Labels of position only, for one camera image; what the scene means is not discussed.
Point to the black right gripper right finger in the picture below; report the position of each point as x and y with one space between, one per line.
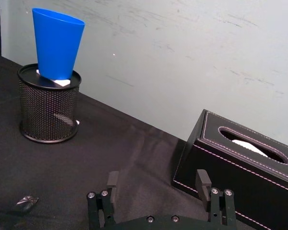
204 189

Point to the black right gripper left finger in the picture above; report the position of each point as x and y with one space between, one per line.
110 198

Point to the black leather tissue box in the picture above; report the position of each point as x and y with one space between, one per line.
230 187

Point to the black table cloth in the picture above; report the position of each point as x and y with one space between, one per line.
115 148

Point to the white tissue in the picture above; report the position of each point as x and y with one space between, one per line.
249 146

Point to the small white scrap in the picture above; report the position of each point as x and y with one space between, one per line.
77 122

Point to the small crumpled black scrap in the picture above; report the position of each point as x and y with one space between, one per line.
26 202

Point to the black mesh pen holder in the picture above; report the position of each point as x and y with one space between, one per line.
48 110

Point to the white plastic piece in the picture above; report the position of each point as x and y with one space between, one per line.
62 83

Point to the blue plastic cup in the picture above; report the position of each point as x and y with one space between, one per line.
57 45

